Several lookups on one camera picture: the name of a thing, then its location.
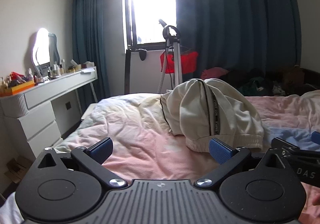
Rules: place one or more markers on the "green garment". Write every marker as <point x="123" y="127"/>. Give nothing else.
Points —
<point x="251" y="85"/>

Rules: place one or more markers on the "black steamer head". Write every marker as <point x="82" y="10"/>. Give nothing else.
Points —
<point x="142" y="54"/>

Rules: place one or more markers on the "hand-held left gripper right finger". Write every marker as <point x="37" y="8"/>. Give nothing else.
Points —
<point x="220" y="150"/>

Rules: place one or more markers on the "row of cosmetic bottles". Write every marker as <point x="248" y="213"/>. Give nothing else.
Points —
<point x="56" y="68"/>

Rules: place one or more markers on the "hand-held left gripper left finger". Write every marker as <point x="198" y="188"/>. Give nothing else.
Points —
<point x="102" y="150"/>

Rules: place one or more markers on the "window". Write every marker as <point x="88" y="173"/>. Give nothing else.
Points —
<point x="152" y="3"/>

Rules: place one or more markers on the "pink garment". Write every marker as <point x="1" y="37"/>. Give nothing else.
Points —
<point x="215" y="73"/>

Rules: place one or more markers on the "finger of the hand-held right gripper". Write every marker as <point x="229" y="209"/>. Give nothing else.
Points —
<point x="316" y="136"/>

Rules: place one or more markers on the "brown paper bag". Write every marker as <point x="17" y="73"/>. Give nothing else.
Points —
<point x="293" y="75"/>

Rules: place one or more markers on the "white pants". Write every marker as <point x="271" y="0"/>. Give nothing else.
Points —
<point x="195" y="108"/>

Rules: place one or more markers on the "orange tray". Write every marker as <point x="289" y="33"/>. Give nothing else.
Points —
<point x="17" y="88"/>

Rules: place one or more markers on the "white patterned garment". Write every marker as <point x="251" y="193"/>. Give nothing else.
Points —
<point x="278" y="89"/>

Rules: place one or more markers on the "black garment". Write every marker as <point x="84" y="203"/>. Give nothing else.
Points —
<point x="245" y="75"/>

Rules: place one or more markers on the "cardboard box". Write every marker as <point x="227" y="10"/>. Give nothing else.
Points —
<point x="17" y="170"/>

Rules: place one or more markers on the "pink bed quilt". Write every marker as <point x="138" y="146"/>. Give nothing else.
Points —
<point x="140" y="138"/>

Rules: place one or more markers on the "wide teal curtain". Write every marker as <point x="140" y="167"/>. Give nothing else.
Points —
<point x="237" y="18"/>

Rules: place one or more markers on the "narrow teal curtain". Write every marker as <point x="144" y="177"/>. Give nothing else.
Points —
<point x="100" y="26"/>

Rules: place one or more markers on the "red cloth bag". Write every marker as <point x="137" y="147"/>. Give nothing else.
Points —
<point x="188" y="62"/>

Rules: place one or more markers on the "white vanity desk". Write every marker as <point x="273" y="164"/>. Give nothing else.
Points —
<point x="40" y="118"/>

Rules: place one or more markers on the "wavy vanity mirror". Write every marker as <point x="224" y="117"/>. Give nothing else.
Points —
<point x="42" y="48"/>

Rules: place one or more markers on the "garment steamer stand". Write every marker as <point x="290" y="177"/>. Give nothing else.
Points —
<point x="177" y="58"/>

